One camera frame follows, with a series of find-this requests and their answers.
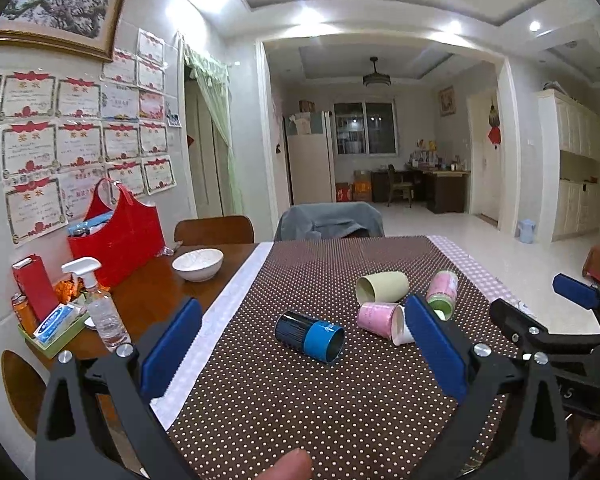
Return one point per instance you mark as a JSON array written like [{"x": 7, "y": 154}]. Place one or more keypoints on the white wall cabinet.
[{"x": 570, "y": 135}]

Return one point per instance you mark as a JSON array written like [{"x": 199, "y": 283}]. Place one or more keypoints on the clear spray bottle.
[{"x": 99, "y": 304}]

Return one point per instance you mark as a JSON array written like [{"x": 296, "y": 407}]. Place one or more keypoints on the pink white paper cup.
[{"x": 386, "y": 321}]

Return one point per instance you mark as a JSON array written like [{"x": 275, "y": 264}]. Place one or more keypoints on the pink green paper cup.
[{"x": 442, "y": 294}]

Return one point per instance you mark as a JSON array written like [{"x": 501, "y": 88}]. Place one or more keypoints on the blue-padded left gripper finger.
[{"x": 73, "y": 440}]

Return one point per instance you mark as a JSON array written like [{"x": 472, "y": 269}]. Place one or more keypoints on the beige green paper cup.
[{"x": 390, "y": 287}]

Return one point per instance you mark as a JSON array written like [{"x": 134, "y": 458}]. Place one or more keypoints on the framed blossom painting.
[{"x": 78, "y": 27}]

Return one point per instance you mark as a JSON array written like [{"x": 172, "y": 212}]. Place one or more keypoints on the red door ornament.
[{"x": 495, "y": 134}]

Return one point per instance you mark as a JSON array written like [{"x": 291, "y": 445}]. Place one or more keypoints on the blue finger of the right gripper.
[{"x": 584, "y": 295}]

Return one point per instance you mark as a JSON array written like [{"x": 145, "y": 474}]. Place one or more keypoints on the white ceramic bowl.
[{"x": 198, "y": 266}]

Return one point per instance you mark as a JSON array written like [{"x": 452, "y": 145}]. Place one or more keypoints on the red tote bag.
[{"x": 128, "y": 240}]

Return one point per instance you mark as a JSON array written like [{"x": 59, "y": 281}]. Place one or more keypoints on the brown polka dot tablecloth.
[{"x": 281, "y": 363}]

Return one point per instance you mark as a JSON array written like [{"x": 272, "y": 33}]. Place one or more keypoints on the dark blue cylindrical cup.
[{"x": 318, "y": 339}]

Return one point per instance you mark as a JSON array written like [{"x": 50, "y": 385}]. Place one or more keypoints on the ceiling pendant lamp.
[{"x": 375, "y": 77}]

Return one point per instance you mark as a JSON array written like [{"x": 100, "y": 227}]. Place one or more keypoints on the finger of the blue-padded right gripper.
[{"x": 531, "y": 441}]

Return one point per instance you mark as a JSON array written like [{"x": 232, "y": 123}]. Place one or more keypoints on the green door curtain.
[{"x": 214, "y": 83}]

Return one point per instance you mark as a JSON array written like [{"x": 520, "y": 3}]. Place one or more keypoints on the window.
[{"x": 365, "y": 128}]

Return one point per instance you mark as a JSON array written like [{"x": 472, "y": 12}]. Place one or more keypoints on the dark wooden desk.
[{"x": 441, "y": 191}]

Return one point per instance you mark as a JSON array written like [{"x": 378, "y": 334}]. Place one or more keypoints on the small framed wall picture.
[{"x": 447, "y": 101}]

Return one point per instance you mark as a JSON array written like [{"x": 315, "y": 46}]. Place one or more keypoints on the chair with grey cover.
[{"x": 329, "y": 221}]

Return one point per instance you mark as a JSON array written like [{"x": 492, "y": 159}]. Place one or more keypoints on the red booklet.
[{"x": 32, "y": 279}]

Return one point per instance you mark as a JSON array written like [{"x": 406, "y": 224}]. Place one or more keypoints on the orange cardboard box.
[{"x": 362, "y": 189}]

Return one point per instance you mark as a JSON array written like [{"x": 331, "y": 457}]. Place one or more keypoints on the operator right hand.
[{"x": 586, "y": 461}]

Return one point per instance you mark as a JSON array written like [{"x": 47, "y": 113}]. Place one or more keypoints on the green tray with packets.
[{"x": 57, "y": 330}]

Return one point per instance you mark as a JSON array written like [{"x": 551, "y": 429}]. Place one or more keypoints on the dark wooden desk chair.
[{"x": 399, "y": 184}]

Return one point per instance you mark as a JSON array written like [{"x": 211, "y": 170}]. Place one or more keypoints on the operator thumb tip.
[{"x": 295, "y": 465}]

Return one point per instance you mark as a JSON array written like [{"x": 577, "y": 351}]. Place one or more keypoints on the white refrigerator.
[{"x": 310, "y": 158}]

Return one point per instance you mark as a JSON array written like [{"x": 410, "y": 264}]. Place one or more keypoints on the wooden chair back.
[{"x": 214, "y": 230}]

